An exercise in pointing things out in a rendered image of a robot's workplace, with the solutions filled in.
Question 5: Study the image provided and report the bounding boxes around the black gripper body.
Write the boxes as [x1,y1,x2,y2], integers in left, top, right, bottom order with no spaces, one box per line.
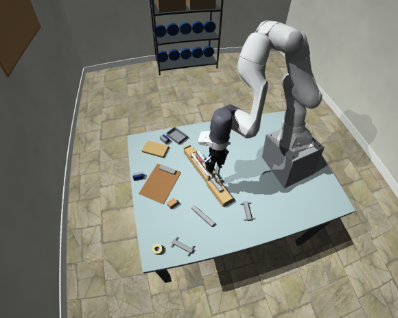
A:
[209,147,226,161]

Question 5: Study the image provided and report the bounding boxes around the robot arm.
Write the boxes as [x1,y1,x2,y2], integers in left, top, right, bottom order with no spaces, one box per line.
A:
[198,21,323,152]

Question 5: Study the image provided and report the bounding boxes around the brown clipboard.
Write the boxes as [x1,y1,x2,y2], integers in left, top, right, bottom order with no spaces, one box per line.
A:
[139,163,181,204]

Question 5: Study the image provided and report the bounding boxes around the tan flat board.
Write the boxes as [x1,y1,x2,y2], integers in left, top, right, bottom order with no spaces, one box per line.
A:
[141,140,169,158]

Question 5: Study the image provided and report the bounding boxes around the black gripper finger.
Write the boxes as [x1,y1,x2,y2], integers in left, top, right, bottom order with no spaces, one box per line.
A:
[204,156,218,178]
[215,149,229,175]

